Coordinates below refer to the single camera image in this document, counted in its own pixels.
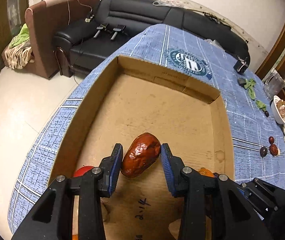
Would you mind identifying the blue plaid tablecloth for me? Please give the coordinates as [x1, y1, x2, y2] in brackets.
[8, 24, 285, 232]

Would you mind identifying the brown paper in bowl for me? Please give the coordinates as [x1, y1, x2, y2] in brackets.
[276, 99, 285, 119]

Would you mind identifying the green leafy vegetable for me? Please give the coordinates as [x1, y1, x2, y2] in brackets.
[244, 79, 267, 112]

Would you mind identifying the cardboard tray box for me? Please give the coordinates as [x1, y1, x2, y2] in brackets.
[51, 56, 235, 239]

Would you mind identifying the white bowl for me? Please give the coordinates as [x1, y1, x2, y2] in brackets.
[270, 95, 285, 125]

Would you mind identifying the black leather sofa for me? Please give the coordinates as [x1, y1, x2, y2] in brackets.
[52, 0, 250, 77]

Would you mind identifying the clear plastic bag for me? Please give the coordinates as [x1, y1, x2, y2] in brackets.
[263, 70, 285, 100]

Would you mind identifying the brown armchair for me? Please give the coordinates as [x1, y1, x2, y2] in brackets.
[25, 0, 100, 80]

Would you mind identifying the black device box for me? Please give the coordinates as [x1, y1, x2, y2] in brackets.
[234, 57, 248, 75]

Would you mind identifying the green and striped cloth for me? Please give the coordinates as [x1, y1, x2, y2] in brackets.
[2, 23, 34, 70]

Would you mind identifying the large red jujube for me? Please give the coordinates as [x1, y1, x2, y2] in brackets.
[121, 132, 161, 178]

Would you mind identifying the dark plum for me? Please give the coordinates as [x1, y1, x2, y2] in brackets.
[260, 146, 268, 158]

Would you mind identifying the red cherry tomato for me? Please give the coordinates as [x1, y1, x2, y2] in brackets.
[73, 165, 94, 178]

